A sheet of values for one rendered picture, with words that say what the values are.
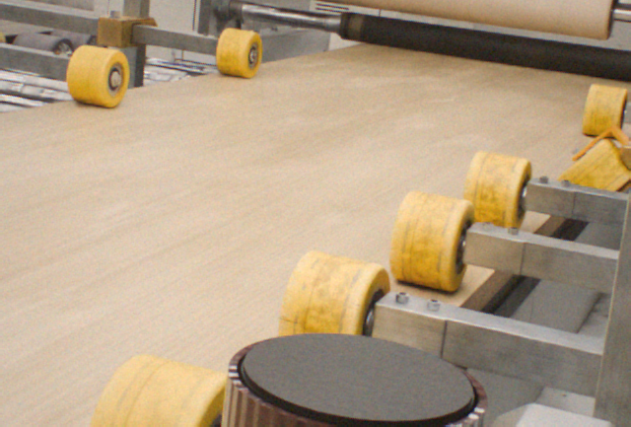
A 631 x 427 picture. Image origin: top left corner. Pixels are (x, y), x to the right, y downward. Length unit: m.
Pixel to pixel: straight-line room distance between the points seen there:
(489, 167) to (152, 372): 0.73
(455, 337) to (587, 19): 2.04
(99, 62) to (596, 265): 0.91
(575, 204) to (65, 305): 0.57
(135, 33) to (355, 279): 1.52
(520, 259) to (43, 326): 0.40
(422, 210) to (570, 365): 0.29
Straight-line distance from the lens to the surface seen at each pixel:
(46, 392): 0.84
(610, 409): 0.54
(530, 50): 2.92
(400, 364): 0.31
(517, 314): 1.46
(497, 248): 1.10
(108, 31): 2.32
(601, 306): 2.18
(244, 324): 0.98
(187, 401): 0.64
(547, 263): 1.09
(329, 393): 0.29
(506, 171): 1.33
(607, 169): 1.56
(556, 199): 1.34
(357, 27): 3.02
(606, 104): 2.06
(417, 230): 1.09
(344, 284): 0.86
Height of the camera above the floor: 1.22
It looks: 12 degrees down
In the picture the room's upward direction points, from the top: 7 degrees clockwise
